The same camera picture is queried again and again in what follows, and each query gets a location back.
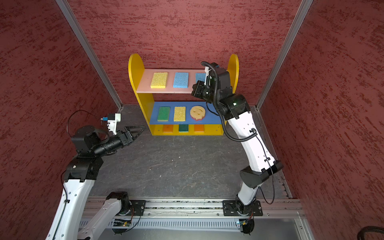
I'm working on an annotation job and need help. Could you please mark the aluminium mounting rail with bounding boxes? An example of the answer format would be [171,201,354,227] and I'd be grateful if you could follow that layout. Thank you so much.
[80,197,305,218]

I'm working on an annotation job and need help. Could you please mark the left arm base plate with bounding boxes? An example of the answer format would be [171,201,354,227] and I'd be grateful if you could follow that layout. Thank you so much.
[117,200,147,217]

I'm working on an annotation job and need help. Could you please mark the round smiley face sponge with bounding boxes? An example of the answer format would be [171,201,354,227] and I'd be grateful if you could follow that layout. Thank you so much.
[190,106,206,121]

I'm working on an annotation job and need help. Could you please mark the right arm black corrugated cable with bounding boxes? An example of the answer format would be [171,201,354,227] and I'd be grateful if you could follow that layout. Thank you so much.
[200,61,259,143]

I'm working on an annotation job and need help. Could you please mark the dark green sponge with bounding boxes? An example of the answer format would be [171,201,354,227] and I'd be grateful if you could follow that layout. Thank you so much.
[179,125,189,133]

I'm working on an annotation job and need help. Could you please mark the yellow sponge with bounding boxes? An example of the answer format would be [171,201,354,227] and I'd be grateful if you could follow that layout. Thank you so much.
[174,106,187,122]
[150,72,168,89]

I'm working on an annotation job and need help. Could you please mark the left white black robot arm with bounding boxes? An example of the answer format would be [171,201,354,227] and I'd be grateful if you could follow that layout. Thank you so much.
[47,126,145,240]

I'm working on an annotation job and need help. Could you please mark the light blue sponge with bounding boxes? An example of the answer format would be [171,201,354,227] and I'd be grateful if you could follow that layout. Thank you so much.
[173,72,189,89]
[195,73,206,84]

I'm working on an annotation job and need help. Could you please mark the bright green sponge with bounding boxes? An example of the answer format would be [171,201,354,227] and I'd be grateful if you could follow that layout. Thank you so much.
[157,107,171,122]

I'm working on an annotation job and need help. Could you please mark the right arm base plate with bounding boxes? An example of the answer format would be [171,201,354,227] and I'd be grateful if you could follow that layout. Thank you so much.
[222,200,263,217]

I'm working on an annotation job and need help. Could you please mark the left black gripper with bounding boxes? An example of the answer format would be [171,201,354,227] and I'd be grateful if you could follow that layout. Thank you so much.
[93,126,147,156]

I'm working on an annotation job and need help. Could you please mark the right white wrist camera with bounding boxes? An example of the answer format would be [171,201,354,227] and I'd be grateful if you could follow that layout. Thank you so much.
[204,67,211,88]

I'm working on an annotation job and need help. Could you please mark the yellow shelf with coloured boards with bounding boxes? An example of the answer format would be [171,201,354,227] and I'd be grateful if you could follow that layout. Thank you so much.
[128,54,224,136]

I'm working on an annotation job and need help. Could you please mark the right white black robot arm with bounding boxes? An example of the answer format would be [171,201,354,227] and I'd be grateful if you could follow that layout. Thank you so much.
[192,62,283,216]

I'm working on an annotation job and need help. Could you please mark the tan orange-backed sponge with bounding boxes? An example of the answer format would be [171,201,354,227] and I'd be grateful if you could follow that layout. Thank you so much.
[163,125,174,133]

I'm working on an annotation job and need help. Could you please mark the orange sponge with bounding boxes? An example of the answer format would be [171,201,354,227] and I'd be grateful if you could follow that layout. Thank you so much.
[194,125,205,133]

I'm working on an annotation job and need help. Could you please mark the black cable bottom right corner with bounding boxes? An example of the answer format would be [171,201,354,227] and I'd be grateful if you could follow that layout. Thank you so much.
[356,225,384,240]

